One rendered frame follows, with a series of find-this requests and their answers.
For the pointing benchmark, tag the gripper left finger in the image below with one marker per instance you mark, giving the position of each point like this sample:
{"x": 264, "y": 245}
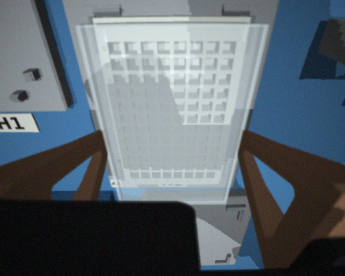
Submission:
{"x": 33, "y": 177}

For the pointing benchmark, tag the white label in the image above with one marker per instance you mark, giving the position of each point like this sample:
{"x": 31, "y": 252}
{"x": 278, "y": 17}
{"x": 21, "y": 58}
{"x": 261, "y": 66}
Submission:
{"x": 18, "y": 122}

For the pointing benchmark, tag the blue bench mat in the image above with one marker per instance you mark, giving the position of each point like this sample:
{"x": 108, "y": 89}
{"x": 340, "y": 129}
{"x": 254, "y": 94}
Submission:
{"x": 300, "y": 102}

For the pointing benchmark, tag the blue open-top bin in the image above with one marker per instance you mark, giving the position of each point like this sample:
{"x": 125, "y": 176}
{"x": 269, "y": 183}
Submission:
{"x": 67, "y": 195}

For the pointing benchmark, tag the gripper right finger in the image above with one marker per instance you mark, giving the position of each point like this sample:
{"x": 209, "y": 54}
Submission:
{"x": 318, "y": 207}

